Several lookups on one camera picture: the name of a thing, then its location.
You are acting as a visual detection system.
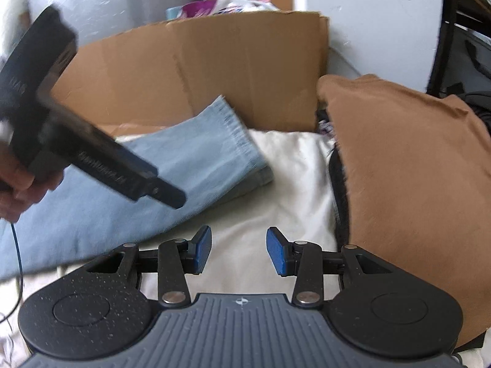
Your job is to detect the flattened cardboard sheet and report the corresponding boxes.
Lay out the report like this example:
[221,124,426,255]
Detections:
[50,10,331,136]

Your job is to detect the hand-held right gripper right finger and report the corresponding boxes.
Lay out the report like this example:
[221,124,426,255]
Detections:
[266,227,392,309]

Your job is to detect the blue denim pants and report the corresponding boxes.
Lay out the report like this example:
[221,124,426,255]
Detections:
[0,95,275,282]

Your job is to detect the brown folded garment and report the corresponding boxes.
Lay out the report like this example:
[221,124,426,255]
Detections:
[316,74,491,349]

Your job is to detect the black folded garment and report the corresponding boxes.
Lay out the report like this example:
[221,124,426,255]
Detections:
[328,146,351,246]

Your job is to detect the thin dark cable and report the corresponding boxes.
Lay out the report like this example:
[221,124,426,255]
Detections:
[0,220,25,326]

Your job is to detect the bear print bed sheet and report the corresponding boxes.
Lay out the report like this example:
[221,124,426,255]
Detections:
[0,128,346,368]

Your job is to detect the person's left hand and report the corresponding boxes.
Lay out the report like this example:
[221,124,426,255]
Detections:
[0,146,66,223]

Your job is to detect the purple white detergent bag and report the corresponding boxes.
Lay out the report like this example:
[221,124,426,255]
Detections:
[167,0,280,20]

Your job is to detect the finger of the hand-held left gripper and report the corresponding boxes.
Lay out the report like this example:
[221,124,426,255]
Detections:
[148,176,187,209]

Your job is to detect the black chair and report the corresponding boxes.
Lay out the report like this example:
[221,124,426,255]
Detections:
[426,0,491,96]

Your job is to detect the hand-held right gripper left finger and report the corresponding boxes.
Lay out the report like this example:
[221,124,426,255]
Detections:
[87,225,213,309]

